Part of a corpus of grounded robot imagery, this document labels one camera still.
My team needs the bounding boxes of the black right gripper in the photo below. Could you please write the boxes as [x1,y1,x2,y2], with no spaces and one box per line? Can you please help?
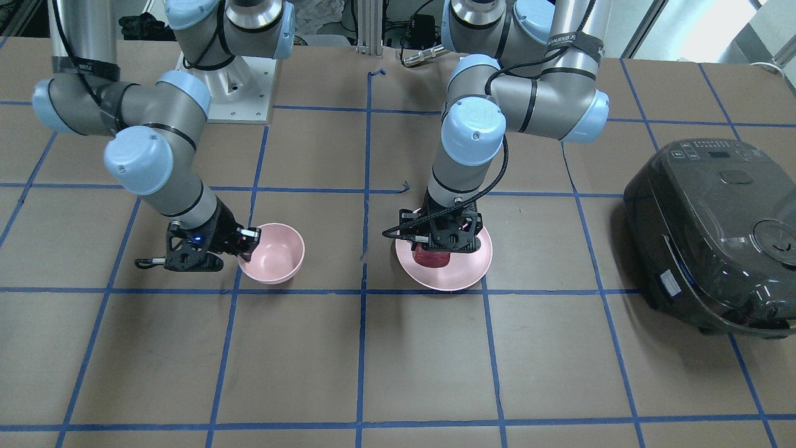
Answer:
[163,218,262,273]

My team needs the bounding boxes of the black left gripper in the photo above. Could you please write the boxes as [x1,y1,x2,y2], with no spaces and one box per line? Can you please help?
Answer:
[399,206,485,253]

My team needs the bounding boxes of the pink bowl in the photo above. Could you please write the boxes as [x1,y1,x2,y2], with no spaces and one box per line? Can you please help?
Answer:
[237,222,306,284]

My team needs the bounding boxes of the red apple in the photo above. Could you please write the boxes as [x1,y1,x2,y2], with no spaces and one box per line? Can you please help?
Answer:
[412,245,451,269]

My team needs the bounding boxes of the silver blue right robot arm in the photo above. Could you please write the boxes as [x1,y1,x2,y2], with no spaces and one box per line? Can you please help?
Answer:
[32,1,295,272]

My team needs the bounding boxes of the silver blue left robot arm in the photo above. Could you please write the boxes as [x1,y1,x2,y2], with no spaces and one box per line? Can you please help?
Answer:
[383,1,612,253]

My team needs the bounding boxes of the pink plate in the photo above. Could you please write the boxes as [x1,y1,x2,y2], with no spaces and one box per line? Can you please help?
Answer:
[395,228,494,291]

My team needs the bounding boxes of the dark grey rice cooker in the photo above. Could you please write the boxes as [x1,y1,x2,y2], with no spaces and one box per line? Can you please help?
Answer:
[623,138,795,338]

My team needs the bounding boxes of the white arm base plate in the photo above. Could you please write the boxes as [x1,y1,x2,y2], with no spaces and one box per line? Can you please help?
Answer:
[176,54,279,124]

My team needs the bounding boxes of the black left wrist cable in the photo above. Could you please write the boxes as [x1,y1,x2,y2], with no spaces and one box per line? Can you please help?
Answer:
[382,62,560,241]

